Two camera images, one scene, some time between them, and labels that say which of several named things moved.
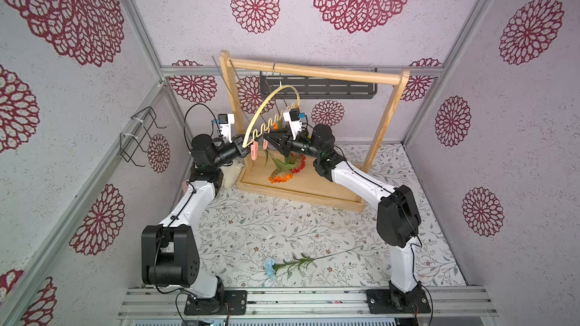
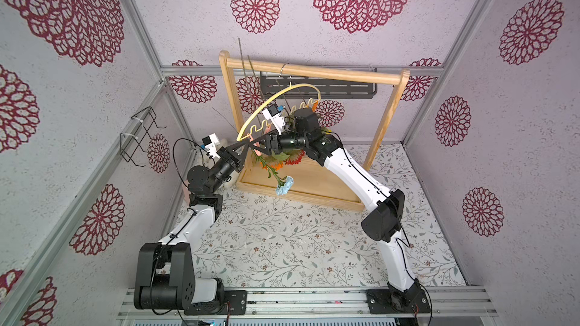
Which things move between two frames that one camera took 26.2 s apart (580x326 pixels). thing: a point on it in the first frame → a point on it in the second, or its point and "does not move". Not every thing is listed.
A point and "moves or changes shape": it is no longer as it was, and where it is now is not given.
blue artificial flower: [297, 263] → [283, 183]
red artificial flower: [300, 160] moves or changes shape
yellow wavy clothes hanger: [275, 122] → [303, 104]
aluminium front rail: [313, 302] does not move
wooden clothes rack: [319, 182] does not move
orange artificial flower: [283, 173] moves or changes shape
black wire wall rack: [137, 135] does not move
